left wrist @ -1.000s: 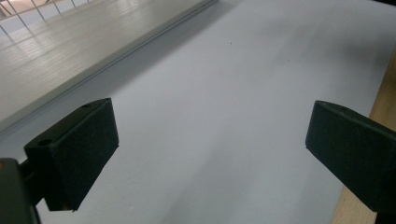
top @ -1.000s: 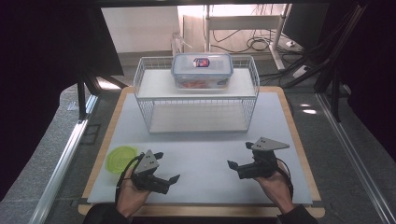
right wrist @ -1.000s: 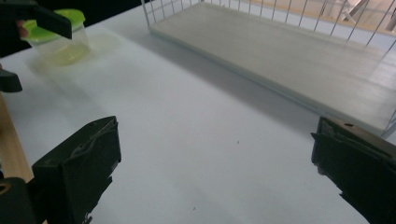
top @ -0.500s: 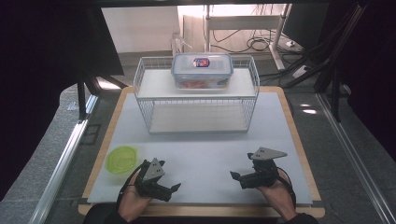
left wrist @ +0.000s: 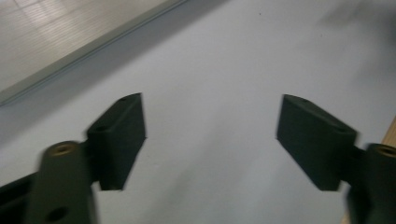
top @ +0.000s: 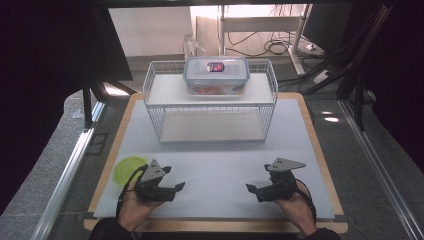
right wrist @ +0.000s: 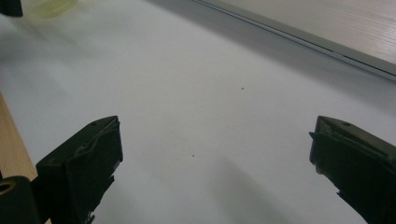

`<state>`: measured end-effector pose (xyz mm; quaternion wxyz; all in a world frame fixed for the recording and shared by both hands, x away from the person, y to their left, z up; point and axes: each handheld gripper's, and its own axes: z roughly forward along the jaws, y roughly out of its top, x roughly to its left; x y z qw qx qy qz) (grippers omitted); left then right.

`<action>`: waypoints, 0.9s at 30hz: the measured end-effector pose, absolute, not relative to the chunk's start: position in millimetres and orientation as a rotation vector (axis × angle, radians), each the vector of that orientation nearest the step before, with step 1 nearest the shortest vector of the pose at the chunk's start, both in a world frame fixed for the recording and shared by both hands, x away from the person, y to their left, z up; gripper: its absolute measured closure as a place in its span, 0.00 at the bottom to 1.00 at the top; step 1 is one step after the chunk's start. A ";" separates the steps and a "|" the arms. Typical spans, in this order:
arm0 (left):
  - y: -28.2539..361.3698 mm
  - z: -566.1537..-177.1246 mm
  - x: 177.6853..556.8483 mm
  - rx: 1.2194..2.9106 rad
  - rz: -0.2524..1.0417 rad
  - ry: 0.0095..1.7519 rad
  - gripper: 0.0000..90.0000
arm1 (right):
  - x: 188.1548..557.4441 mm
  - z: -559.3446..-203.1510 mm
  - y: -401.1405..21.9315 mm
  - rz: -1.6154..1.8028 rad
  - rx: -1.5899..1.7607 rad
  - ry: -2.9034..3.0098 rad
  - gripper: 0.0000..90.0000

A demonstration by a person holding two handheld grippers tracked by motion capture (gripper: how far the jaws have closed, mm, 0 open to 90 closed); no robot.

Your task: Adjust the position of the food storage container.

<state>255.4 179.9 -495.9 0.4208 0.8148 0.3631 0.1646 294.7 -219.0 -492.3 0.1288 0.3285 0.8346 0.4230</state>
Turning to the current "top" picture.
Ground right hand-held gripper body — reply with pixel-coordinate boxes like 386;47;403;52
255;157;307;204

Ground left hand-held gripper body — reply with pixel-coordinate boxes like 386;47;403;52
134;159;177;204

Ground white wire shelf rack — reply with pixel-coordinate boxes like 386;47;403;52
142;59;279;144

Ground clear plastic food container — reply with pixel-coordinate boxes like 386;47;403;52
182;56;251;97

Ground person's left hand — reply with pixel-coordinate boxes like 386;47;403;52
117;179;164;232

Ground person's right hand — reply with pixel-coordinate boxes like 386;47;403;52
274;189;319;237

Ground green round plate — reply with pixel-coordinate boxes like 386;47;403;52
112;155;148;188

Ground white table mat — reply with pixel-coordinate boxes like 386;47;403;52
93;98;335;221

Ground black metal stand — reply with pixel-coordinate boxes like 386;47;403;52
81;74;136;129
353;68;368;132

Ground white power strip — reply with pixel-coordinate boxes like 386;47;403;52
313;69;332;85

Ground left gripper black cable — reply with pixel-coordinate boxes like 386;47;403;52
115;163;149;221

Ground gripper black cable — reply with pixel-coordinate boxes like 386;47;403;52
294;179;318;224
115;163;149;221

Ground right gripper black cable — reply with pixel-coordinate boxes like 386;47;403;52
294;179;318;224

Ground aluminium rail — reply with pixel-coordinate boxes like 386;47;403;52
338;99;424;240
31;101;106;240

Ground black floor cables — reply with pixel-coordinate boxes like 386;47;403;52
226;31;291;58

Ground white desk frame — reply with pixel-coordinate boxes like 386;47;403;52
218;3;313;76

